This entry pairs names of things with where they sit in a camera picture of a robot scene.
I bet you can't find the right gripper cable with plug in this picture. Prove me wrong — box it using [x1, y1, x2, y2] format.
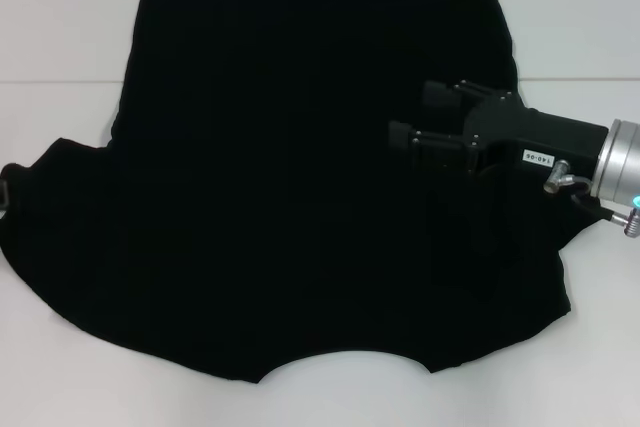
[543, 159, 640, 238]

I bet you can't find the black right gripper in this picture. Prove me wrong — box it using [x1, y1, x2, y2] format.
[388, 78, 610, 177]

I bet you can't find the black t-shirt with white print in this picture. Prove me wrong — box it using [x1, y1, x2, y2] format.
[0, 0, 606, 387]

